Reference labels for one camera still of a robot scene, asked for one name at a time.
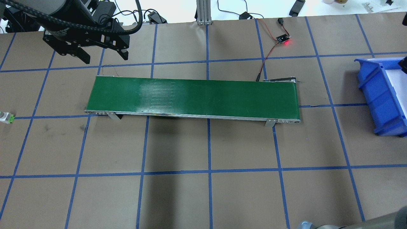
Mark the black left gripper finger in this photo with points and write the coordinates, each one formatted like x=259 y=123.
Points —
x=123 y=52
x=82 y=55

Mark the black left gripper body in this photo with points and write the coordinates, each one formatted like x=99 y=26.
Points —
x=62 y=32

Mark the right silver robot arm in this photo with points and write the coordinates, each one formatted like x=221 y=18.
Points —
x=395 y=220

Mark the green push button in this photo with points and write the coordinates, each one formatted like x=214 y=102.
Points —
x=6 y=117

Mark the black power adapter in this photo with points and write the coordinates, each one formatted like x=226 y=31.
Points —
x=245 y=15

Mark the green conveyor belt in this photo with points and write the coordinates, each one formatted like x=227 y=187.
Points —
x=273 y=101

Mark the small red-lit sensor board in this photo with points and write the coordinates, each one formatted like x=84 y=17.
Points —
x=283 y=38

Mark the blue plastic bin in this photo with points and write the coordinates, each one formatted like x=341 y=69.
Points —
x=380 y=95

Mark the white foam pad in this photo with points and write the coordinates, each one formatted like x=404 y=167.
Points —
x=398 y=79

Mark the aluminium frame post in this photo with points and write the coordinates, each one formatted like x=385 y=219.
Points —
x=203 y=12

